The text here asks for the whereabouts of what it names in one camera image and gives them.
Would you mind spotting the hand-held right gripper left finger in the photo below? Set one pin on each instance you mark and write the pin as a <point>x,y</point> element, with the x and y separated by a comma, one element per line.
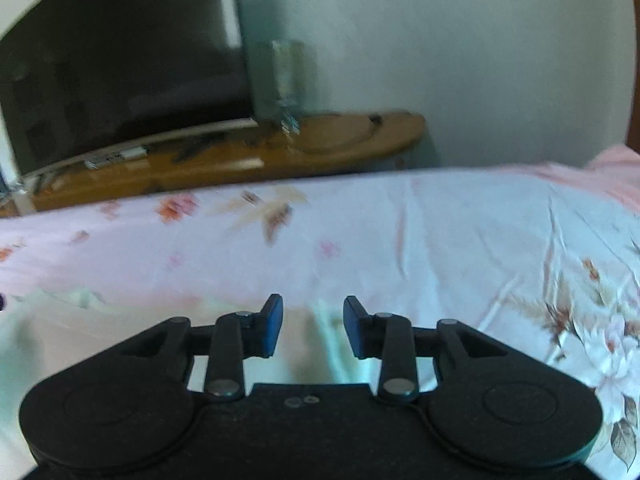
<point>273,327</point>

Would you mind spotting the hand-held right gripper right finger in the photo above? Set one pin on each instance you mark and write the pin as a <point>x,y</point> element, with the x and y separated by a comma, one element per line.
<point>354,329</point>

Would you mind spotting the wooden television stand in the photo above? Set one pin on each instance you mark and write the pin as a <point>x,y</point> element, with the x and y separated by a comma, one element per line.
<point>325,145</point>

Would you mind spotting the pink floral bed sheet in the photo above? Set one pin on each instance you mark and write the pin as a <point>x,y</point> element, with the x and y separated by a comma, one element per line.
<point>425,240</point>

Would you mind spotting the silver set-top box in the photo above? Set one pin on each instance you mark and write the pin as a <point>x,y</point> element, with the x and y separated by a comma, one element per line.
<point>116,156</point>

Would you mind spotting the glass table lamp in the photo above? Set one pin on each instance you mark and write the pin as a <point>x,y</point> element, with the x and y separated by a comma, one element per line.
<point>280,80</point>

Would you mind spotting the black flat screen television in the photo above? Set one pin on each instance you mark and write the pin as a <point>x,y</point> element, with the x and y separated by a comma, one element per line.
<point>125,60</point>

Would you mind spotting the white knit sweater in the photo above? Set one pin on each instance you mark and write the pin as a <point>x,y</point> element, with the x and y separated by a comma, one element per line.
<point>55,345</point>

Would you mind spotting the brown wooden door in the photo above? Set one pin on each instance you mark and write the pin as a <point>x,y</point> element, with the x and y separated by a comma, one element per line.
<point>634,130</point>

